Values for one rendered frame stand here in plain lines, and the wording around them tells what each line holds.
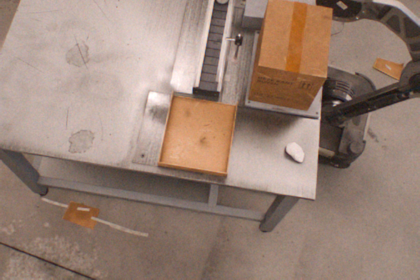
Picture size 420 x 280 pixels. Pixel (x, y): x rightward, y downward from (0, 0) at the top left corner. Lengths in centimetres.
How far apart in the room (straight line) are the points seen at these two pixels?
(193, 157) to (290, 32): 58
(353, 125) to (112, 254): 143
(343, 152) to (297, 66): 94
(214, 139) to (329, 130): 93
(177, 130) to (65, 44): 60
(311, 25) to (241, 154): 54
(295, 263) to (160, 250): 70
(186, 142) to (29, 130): 60
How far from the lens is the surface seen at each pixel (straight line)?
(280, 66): 169
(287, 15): 182
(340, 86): 255
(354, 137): 261
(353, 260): 272
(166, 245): 258
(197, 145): 184
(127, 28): 210
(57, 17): 218
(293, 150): 185
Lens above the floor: 255
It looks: 66 degrees down
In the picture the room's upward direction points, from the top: 8 degrees clockwise
